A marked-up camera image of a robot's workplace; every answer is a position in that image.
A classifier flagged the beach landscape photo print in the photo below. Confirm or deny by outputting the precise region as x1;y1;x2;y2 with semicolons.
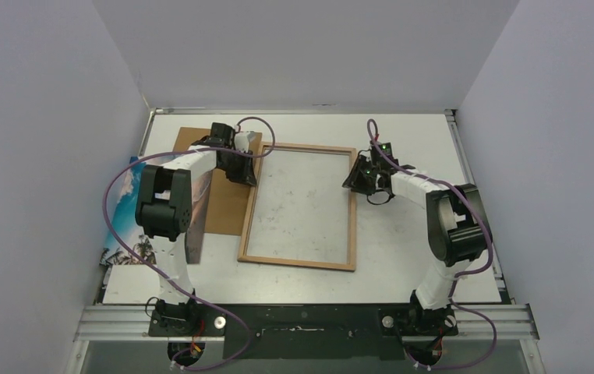
100;163;213;266

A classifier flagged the clear acrylic glass sheet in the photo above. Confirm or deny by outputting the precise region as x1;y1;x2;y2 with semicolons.
246;148;352;265

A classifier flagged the aluminium front rail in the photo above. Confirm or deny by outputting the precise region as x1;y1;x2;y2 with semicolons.
74;305;540;342

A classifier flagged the blue wooden picture frame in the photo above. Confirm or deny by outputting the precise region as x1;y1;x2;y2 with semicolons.
237;142;359;273

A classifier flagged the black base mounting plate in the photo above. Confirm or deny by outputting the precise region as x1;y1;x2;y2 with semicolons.
147;302;458;365

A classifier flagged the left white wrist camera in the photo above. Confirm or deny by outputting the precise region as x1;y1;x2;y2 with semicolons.
234;131;256;153

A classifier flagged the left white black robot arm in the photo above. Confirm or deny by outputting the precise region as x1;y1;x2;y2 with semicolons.
135;122;256;336

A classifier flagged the brown cardboard backing board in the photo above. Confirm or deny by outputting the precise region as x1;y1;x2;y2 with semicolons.
173;127;251;236

